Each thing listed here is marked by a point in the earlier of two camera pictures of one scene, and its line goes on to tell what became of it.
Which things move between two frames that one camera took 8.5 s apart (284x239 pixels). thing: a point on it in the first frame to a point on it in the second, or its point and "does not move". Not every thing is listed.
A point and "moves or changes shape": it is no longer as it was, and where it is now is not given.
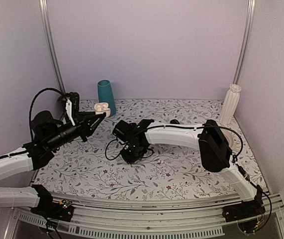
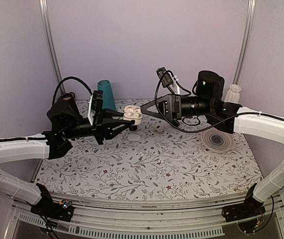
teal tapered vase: x=106 y=95 does not move
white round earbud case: x=100 y=108 moves or changes shape
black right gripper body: x=134 y=154 to x=203 y=107
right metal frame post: x=246 y=42 does not move
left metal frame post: x=45 y=17 does not move
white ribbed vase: x=231 y=100 does not move
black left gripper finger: x=88 y=115 to x=108 y=113
